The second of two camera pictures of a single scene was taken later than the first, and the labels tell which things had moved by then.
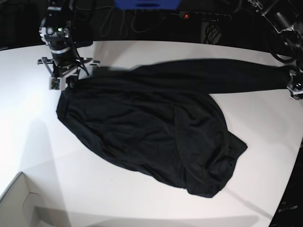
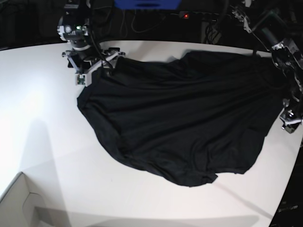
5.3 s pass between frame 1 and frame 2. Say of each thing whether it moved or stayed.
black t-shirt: moved
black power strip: stayed
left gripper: moved
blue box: stayed
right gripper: moved
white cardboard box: stayed
